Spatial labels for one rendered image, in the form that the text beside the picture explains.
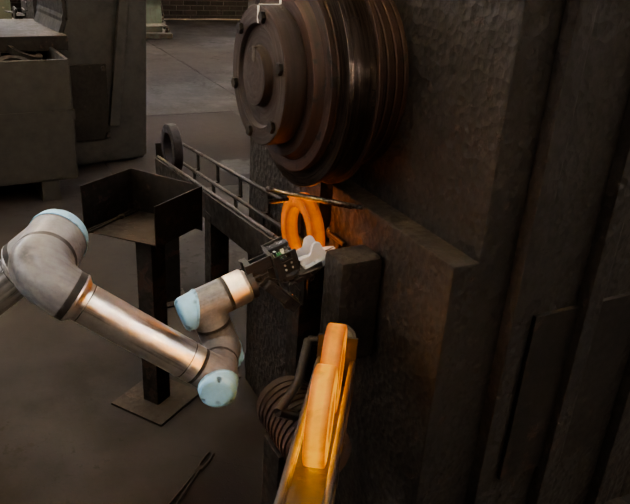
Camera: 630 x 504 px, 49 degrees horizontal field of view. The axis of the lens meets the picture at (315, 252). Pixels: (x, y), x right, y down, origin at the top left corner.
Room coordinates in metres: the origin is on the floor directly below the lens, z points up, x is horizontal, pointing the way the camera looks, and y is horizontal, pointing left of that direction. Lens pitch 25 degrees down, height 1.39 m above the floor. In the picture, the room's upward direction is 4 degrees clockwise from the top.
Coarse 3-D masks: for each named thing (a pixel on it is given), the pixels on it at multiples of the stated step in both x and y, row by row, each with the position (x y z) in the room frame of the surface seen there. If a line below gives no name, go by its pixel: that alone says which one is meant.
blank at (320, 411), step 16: (320, 368) 0.86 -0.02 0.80; (336, 368) 0.87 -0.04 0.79; (320, 384) 0.82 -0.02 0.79; (336, 384) 0.89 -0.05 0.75; (320, 400) 0.80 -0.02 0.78; (320, 416) 0.78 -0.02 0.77; (304, 432) 0.78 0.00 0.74; (320, 432) 0.77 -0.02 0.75; (304, 448) 0.77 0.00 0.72; (320, 448) 0.77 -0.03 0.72; (304, 464) 0.78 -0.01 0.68; (320, 464) 0.78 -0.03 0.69
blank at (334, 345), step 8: (328, 328) 1.00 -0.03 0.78; (336, 328) 1.00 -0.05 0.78; (344, 328) 1.01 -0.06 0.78; (328, 336) 0.98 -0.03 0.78; (336, 336) 0.98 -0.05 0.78; (344, 336) 0.99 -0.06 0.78; (328, 344) 0.96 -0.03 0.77; (336, 344) 0.96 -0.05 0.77; (344, 344) 1.03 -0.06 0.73; (328, 352) 0.95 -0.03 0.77; (336, 352) 0.95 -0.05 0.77; (344, 352) 1.03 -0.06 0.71; (320, 360) 0.95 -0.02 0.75; (328, 360) 0.94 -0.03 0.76; (336, 360) 0.94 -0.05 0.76; (344, 360) 1.06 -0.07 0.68; (336, 400) 0.93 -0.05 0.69; (336, 408) 0.95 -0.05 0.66
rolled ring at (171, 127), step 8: (168, 128) 2.41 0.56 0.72; (176, 128) 2.41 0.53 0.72; (168, 136) 2.48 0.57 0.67; (176, 136) 2.38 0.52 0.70; (168, 144) 2.49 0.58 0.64; (176, 144) 2.36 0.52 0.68; (168, 152) 2.48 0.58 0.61; (176, 152) 2.35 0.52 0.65; (168, 160) 2.46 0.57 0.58; (176, 160) 2.35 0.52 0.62
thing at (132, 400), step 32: (96, 192) 1.82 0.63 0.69; (128, 192) 1.93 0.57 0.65; (160, 192) 1.90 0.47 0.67; (192, 192) 1.79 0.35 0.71; (96, 224) 1.81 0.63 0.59; (128, 224) 1.82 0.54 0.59; (160, 224) 1.67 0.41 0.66; (192, 224) 1.79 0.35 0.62; (160, 256) 1.78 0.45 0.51; (160, 288) 1.78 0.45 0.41; (160, 320) 1.77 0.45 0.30; (160, 384) 1.76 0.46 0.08; (160, 416) 1.69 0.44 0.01
